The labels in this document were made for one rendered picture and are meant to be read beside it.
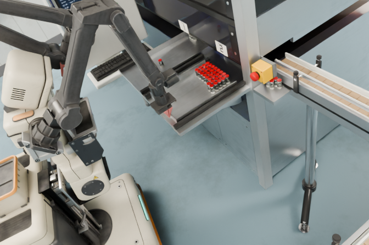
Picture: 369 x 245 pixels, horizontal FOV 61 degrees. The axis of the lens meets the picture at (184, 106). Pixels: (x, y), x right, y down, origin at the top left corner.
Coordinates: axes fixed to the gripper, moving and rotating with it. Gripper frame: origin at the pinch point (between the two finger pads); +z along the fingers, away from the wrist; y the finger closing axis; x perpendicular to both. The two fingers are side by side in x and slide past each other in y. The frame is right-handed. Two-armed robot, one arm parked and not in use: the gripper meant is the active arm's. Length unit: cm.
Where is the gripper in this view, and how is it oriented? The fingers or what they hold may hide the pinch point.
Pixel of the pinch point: (168, 115)
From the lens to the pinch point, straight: 142.6
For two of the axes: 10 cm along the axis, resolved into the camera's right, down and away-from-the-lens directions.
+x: -5.3, -4.9, 6.9
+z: 2.5, 6.9, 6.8
